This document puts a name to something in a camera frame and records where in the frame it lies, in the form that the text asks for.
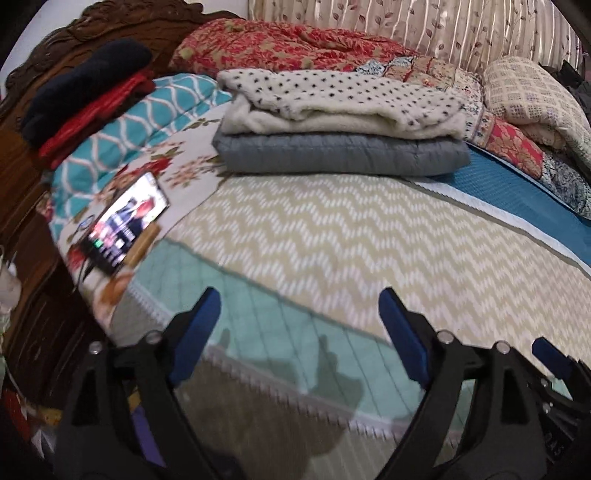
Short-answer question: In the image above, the white fleece spotted garment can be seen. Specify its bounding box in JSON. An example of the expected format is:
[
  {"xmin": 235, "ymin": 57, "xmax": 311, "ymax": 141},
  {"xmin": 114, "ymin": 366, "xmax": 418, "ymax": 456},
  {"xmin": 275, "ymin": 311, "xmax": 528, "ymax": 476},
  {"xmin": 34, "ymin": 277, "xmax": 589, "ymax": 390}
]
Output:
[{"xmin": 217, "ymin": 68, "xmax": 467, "ymax": 140}]

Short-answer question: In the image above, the carved dark wooden headboard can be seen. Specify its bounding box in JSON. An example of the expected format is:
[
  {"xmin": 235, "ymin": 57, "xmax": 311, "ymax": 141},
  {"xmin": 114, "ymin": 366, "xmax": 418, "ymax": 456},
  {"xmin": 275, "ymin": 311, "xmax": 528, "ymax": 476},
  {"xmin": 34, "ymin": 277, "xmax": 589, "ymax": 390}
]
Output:
[{"xmin": 1, "ymin": 1, "xmax": 232, "ymax": 409}]

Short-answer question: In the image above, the smartphone with lit screen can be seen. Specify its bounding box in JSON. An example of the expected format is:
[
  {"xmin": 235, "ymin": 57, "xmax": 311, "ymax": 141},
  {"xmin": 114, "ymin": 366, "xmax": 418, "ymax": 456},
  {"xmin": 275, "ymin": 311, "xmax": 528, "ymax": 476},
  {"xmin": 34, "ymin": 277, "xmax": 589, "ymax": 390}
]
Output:
[{"xmin": 80, "ymin": 172, "xmax": 169, "ymax": 276}]

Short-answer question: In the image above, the patterned teal beige bedsheet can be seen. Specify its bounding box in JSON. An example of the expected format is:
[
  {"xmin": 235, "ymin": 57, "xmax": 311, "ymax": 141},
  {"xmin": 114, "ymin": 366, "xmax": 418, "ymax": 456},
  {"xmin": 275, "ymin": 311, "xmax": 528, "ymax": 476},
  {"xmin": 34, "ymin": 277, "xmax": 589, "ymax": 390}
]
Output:
[{"xmin": 111, "ymin": 153, "xmax": 590, "ymax": 479}]

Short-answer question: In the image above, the blue grey patterned pillow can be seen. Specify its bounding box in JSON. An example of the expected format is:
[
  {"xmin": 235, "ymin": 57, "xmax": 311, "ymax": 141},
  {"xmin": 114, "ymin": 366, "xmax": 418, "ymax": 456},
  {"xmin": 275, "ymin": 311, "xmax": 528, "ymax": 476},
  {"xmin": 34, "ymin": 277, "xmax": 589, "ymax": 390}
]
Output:
[{"xmin": 540, "ymin": 149, "xmax": 591, "ymax": 220}]

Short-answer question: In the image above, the white floral pillow cover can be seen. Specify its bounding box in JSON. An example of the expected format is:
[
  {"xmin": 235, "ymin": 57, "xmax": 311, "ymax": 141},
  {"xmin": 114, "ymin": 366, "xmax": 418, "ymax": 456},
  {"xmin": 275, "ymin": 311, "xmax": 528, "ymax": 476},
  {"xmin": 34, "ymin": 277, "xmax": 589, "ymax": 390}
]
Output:
[{"xmin": 50, "ymin": 105, "xmax": 228, "ymax": 330}]

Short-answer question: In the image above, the grey folded quilted blanket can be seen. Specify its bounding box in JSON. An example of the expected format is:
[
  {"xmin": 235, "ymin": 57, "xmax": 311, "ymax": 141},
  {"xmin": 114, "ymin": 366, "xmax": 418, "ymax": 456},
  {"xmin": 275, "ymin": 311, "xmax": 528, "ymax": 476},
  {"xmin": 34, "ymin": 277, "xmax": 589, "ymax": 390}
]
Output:
[{"xmin": 212, "ymin": 132, "xmax": 470, "ymax": 177}]

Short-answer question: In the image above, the red folded cloth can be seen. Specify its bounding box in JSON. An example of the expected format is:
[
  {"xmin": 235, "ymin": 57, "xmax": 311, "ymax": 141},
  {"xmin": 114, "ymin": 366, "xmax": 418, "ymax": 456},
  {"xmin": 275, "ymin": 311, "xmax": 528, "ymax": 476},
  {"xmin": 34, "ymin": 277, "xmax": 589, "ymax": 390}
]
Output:
[{"xmin": 36, "ymin": 69, "xmax": 155, "ymax": 170}]

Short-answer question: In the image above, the teal white lattice pillow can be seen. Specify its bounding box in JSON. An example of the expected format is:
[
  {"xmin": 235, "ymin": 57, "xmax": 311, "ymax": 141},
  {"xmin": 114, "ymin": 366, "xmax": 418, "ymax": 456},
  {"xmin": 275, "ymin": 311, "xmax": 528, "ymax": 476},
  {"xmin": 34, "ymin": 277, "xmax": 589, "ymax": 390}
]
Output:
[{"xmin": 48, "ymin": 73, "xmax": 231, "ymax": 240}]

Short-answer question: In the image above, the dark navy folded cloth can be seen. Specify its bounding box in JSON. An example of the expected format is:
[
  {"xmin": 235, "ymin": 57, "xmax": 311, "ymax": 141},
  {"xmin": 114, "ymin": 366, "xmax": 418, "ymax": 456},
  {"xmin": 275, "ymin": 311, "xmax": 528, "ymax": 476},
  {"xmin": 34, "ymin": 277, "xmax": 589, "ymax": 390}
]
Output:
[{"xmin": 21, "ymin": 38, "xmax": 152, "ymax": 149}]

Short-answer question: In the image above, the red patterned quilt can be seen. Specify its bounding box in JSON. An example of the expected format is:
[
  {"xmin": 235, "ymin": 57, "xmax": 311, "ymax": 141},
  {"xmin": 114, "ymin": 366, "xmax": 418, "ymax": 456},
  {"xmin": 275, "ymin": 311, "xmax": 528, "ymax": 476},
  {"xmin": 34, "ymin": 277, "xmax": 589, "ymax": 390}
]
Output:
[{"xmin": 168, "ymin": 18, "xmax": 544, "ymax": 179}]

